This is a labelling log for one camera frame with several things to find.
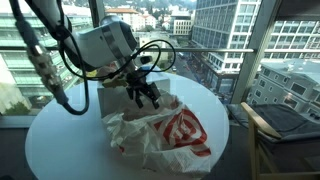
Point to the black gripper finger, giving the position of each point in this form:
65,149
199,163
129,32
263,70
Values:
154,95
136,96

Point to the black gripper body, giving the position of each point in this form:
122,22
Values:
138,81

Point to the blue sponge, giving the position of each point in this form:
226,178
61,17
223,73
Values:
146,67

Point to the white plastic basket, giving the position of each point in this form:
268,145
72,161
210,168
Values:
113,100

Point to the white plastic bag red logo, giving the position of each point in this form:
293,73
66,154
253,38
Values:
173,143

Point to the metal window railing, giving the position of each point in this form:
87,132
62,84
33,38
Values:
206,50

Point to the wide grey window mullion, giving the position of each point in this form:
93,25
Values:
253,56

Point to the grey chair cushion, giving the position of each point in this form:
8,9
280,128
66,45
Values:
283,120

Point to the dark window blind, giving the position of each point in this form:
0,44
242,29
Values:
300,8

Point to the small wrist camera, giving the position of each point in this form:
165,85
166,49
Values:
146,60

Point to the wooden chair frame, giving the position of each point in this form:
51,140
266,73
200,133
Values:
258,123

